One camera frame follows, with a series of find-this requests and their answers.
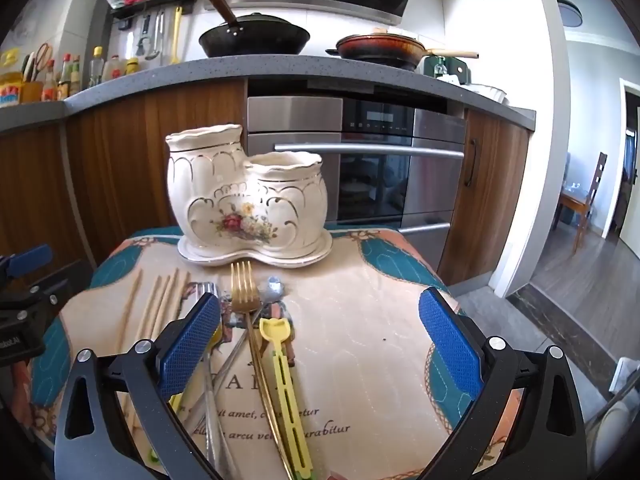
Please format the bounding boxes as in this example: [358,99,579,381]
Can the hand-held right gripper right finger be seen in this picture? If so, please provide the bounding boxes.
[419,286,587,480]

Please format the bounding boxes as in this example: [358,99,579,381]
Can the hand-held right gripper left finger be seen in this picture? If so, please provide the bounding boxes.
[54,291,223,480]

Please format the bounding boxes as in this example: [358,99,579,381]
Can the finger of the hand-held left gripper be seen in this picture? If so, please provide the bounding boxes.
[0,244,55,281]
[0,259,90,313]

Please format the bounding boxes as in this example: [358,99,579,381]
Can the wooden chopstick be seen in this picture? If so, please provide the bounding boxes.
[135,276,162,345]
[144,268,179,347]
[159,271,191,332]

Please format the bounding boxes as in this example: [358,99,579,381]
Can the gold fork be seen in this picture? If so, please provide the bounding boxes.
[231,261,301,480]

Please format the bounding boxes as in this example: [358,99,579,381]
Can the white floral ceramic utensil holder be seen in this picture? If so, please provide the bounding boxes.
[165,124,333,266]

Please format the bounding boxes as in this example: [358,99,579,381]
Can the printed horse tablecloth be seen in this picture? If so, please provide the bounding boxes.
[30,227,501,480]

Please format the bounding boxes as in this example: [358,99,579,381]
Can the silver spoon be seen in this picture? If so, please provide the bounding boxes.
[187,276,287,433]

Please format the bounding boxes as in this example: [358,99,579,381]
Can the wide wooden cabinet front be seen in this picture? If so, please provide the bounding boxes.
[0,80,248,273]

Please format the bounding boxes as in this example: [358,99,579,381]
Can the narrow wooden cabinet door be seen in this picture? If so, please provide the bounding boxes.
[437,110,531,287]

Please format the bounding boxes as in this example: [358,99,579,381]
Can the yellow box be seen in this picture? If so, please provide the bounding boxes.
[0,72,44,107]

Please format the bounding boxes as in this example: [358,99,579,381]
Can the red sauce bottle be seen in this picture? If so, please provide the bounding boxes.
[42,60,57,102]

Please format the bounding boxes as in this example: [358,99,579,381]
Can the white rounded object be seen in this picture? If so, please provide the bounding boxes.
[584,357,640,480]

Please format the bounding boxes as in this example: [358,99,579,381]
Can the wooden chair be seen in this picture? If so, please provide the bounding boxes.
[557,152,609,254]

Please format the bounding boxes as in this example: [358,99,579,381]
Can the clear oil bottle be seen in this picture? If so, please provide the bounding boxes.
[89,46,105,89]

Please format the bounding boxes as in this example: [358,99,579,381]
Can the white dish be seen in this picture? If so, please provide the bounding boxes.
[466,82,511,107]

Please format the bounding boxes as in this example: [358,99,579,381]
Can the grey kitchen countertop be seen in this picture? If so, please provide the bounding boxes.
[0,55,537,133]

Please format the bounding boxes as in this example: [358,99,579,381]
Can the stainless steel oven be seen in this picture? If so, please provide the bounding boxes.
[246,95,468,236]

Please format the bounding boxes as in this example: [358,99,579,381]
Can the yellow hanging spatula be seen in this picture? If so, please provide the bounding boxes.
[170,7,183,64]

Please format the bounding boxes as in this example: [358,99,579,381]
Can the red-brown frying pan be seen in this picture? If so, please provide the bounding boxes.
[326,32,480,72]

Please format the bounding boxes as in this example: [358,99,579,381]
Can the round ceiling lamp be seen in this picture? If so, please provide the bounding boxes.
[550,0,584,29]

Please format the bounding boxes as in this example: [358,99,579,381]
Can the orange handled scissors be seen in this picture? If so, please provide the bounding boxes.
[31,42,53,82]

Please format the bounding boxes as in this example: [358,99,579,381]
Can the black wall shelf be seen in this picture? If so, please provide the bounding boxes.
[110,0,198,20]

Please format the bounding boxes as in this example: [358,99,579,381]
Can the black wok with wooden handle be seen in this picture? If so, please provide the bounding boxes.
[196,0,311,58]

